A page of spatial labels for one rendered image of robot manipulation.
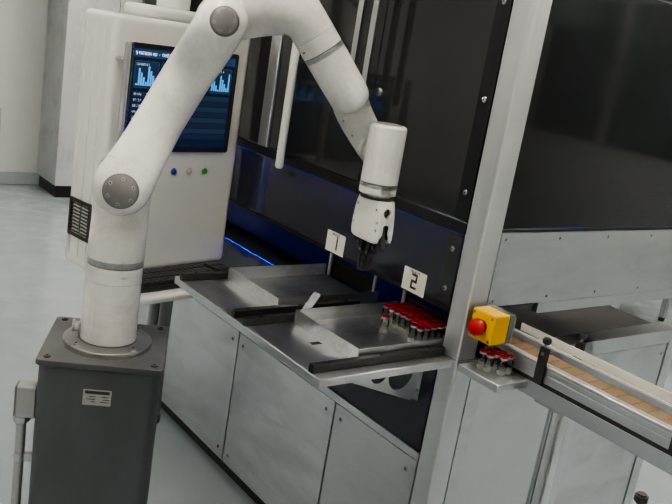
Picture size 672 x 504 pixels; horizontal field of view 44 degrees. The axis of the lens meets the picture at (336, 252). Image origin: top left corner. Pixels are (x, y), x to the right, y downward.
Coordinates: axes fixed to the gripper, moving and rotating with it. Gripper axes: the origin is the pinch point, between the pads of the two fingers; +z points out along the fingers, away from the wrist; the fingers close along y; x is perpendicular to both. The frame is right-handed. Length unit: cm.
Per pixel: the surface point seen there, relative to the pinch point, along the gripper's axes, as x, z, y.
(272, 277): -11, 22, 53
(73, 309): -30, 110, 260
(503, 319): -26.2, 8.2, -21.1
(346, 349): 2.4, 20.8, -1.6
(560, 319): -89, 25, 9
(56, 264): -44, 110, 335
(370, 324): -17.3, 22.3, 14.1
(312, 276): -25, 22, 52
